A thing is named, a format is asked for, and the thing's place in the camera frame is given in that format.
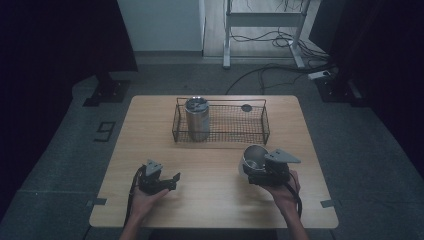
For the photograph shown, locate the tangle of black cables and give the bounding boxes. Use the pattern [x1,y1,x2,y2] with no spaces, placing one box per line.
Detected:
[230,29,331,62]

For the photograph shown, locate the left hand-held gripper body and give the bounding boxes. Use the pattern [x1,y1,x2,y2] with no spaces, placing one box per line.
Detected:
[137,158,168,196]

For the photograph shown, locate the white power strip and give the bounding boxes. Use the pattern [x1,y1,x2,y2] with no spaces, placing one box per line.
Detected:
[307,70,332,81]

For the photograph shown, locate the wire mesh basket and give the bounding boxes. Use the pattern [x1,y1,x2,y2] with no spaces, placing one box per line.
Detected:
[171,96,271,146]

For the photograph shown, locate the steel cup with lid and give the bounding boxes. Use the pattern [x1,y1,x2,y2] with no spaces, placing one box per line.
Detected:
[184,96,211,143]

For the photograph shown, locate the left hand-held gripper cable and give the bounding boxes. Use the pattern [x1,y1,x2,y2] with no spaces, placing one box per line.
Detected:
[123,165,147,229]

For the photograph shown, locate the hand-held gripper cable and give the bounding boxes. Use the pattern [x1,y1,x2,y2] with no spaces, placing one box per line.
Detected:
[123,165,147,229]
[285,173,304,219]

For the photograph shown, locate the black stand base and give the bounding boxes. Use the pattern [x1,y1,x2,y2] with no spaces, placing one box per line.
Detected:
[314,75,366,105]
[82,71,131,108]

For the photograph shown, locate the white metal desk frame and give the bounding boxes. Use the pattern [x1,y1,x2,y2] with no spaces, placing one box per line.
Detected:
[222,0,312,70]

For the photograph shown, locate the right hand-held gripper cable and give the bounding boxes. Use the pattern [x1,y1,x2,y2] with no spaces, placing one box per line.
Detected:
[285,173,304,219]

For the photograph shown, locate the person's left hand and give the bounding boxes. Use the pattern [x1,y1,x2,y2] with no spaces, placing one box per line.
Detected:
[130,187,170,222]

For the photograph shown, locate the person's right hand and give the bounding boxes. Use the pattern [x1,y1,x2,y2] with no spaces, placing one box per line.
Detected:
[262,169,302,215]

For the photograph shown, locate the dark curtain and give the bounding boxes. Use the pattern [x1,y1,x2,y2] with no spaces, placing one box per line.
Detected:
[0,0,139,214]
[308,0,424,178]

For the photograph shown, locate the black floor cable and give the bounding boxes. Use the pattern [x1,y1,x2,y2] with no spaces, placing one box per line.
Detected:
[225,62,336,96]

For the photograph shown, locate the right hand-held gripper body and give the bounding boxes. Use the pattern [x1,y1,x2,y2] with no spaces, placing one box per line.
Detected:
[247,148,302,187]

